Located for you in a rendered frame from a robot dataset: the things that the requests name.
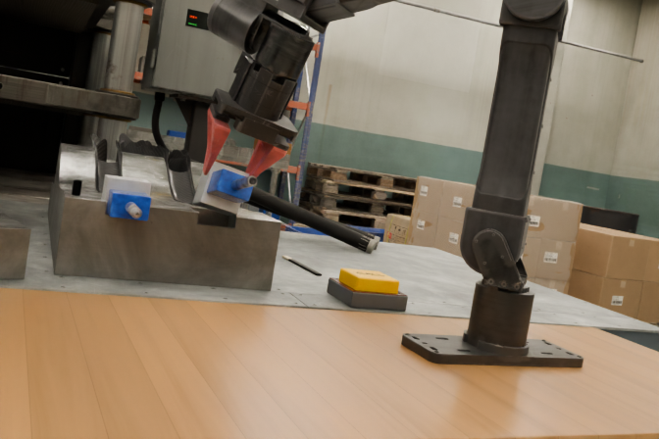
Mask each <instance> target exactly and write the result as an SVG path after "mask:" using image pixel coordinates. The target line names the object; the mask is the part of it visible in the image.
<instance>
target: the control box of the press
mask: <svg viewBox="0 0 659 439"><path fill-rule="evenodd" d="M277 1H278V0H277ZM214 2H215V0H156V4H155V6H153V10H152V17H151V24H150V30H149V36H148V43H147V50H146V57H145V64H144V71H143V77H142V83H141V89H142V90H146V91H152V92H155V95H154V100H155V105H154V109H153V114H152V133H153V136H154V139H155V142H156V143H157V145H161V146H162V147H164V148H165V149H168V148H167V147H166V145H165V143H164V141H163V139H162V137H161V134H160V129H159V117H160V113H161V108H162V103H163V101H165V94H169V95H170V96H169V98H173V99H174V100H173V101H177V104H178V106H179V108H180V110H181V112H182V114H183V116H184V118H185V121H186V123H187V130H186V135H185V142H184V149H183V150H186V151H187V152H188V156H189V157H190V159H192V160H194V161H196V162H199V163H201V164H204V161H205V156H206V150H207V125H208V109H209V107H210V105H211V103H214V104H216V105H217V104H218V102H217V103H216V102H214V101H213V99H212V96H213V94H214V92H215V89H216V88H219V89H222V90H223V91H226V92H229V90H230V88H231V85H232V83H233V81H234V79H235V76H236V73H234V72H233V71H234V68H235V66H236V64H237V62H238V60H239V57H240V55H241V53H242V50H240V49H239V48H237V47H235V46H234V45H232V44H230V43H228V42H227V41H225V40H223V39H221V38H220V37H219V36H217V35H216V34H214V33H212V32H211V31H210V30H209V28H208V25H207V20H208V15H209V12H210V9H211V7H212V5H213V3H214Z"/></svg>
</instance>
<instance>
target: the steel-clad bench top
mask: <svg viewBox="0 0 659 439"><path fill-rule="evenodd" d="M48 206H49V205H44V204H35V203H27V202H18V201H9V200H0V209H1V211H2V212H3V213H4V214H5V215H7V216H9V217H10V218H12V219H14V220H16V221H18V222H20V223H21V224H23V225H25V226H26V227H28V228H30V229H31V233H30V239H29V246H28V254H27V261H26V268H25V279H0V288H12V289H26V290H41V291H55V292H70V293H84V294H99V295H114V296H129V297H143V298H158V299H172V300H186V301H201V302H216V303H231V304H245V305H260V306H275V307H289V308H303V309H318V310H333V311H347V312H362V313H377V314H392V315H405V316H420V317H449V318H463V319H470V314H471V308H472V304H473V298H474V292H475V287H476V282H477V281H482V279H483V278H482V275H481V274H480V273H478V272H476V271H474V270H473V269H471V268H470V267H469V266H468V265H467V264H466V262H465V261H464V259H463V258H461V257H458V256H455V255H452V254H450V253H447V252H444V251H441V250H438V249H435V248H430V247H421V246H412V245H403V244H395V243H386V242H380V243H379V246H378V248H377V250H373V252H372V254H369V253H366V252H364V251H362V250H359V249H357V248H355V247H353V246H351V245H348V244H346V243H344V242H342V241H339V240H337V239H335V238H333V237H330V236H324V235H316V234H307V233H298V232H289V231H281V232H280V233H279V244H278V250H277V256H276V263H275V269H274V275H273V282H272V288H271V291H264V290H251V289H238V288H225V287H213V286H200V285H186V284H173V283H161V282H148V281H135V280H122V279H109V278H96V277H83V276H70V275H58V274H54V270H53V261H52V251H51V242H50V232H49V223H48V214H47V213H48ZM282 256H288V257H290V258H292V259H293V260H295V261H297V262H299V263H301V264H303V265H305V266H307V267H309V268H312V269H313V270H315V271H317V272H319V273H321V274H322V276H316V275H314V274H313V273H311V272H309V271H308V270H306V269H304V268H301V267H299V266H297V265H296V264H294V263H292V262H290V261H288V260H286V259H284V258H283V257H282ZM341 268H353V269H363V270H373V271H380V272H382V273H384V274H386V275H388V276H390V277H392V278H394V279H396V280H398V281H399V288H398V291H400V292H402V293H404V294H405V295H407V296H408V301H407V307H406V311H392V310H378V309H363V308H351V307H349V306H347V305H346V304H344V303H343V302H341V301H339V300H338V299H336V298H335V297H333V296H332V295H331V294H329V293H328V292H327V289H328V283H329V278H330V277H334V278H339V274H340V269H341ZM526 286H528V287H529V288H530V291H532V292H533V293H534V299H533V305H532V315H531V320H530V323H536V324H551V325H566V326H580V327H595V328H598V329H609V330H624V331H638V332H653V333H659V327H657V326H655V325H652V324H649V323H646V322H643V321H641V320H638V319H635V318H632V317H627V316H625V315H622V314H619V313H616V312H613V311H610V310H608V309H605V308H602V307H599V306H596V305H593V304H591V303H589V302H586V301H583V300H580V299H578V298H575V297H572V296H569V295H566V294H563V293H561V292H558V291H555V290H552V289H549V288H546V287H544V286H541V285H538V284H535V283H532V282H529V281H527V283H526Z"/></svg>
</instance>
